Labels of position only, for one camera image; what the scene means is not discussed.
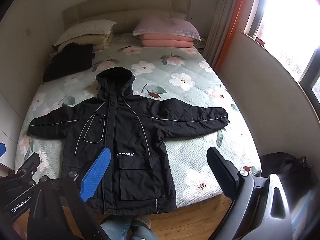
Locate black bag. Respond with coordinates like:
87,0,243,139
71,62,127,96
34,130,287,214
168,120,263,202
259,152,316,180

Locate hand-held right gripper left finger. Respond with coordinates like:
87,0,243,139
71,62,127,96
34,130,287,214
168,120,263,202
27,147,112,240

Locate window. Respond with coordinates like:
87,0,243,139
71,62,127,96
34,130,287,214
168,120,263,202
244,0,320,105

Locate folded pink blanket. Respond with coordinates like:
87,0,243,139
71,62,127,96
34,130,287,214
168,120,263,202
141,35,194,48

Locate brown fuzzy slipper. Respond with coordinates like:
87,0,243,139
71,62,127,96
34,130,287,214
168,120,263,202
132,215,152,230

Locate beige upholstered headboard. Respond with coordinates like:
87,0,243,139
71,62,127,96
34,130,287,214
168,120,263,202
62,0,192,34

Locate lilac checked pillow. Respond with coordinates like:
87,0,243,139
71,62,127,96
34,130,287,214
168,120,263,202
133,18,202,42

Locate bed with floral bedspread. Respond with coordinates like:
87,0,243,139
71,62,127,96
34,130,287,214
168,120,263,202
16,34,262,208

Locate beige curtain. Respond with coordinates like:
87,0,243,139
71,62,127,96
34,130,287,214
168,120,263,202
202,0,242,68

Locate dark folded clothes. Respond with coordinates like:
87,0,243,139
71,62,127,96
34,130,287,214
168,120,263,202
42,42,96,82

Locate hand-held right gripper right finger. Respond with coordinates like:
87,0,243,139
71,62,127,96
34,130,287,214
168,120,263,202
206,147,293,240

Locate folded beige blanket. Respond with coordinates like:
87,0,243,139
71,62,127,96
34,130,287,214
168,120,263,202
58,34,114,52

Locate person's blue jeans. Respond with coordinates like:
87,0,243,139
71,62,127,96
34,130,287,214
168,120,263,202
100,215,157,240

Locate orange curtain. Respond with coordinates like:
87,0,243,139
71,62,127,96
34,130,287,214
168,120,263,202
214,0,272,73

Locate white wardrobe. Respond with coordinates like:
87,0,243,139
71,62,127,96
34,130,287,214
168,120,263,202
0,0,64,173

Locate white patterned pillow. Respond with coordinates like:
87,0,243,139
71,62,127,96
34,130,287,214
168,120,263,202
54,19,117,46

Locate black hooded jacket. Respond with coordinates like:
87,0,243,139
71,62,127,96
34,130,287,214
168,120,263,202
27,67,230,215

